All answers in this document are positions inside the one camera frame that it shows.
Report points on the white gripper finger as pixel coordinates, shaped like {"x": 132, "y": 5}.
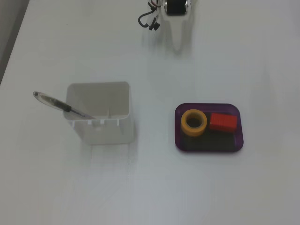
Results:
{"x": 178, "y": 32}

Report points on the yellow tape roll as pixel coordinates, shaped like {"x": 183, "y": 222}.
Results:
{"x": 185, "y": 129}

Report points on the red rectangular block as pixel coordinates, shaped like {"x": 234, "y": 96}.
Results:
{"x": 222, "y": 122}

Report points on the purple plastic tray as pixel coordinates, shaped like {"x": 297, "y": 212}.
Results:
{"x": 206, "y": 145}

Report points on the white plastic container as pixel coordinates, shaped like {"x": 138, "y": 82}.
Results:
{"x": 110, "y": 133}

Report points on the clear black ballpoint pen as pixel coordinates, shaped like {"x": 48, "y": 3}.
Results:
{"x": 55, "y": 102}

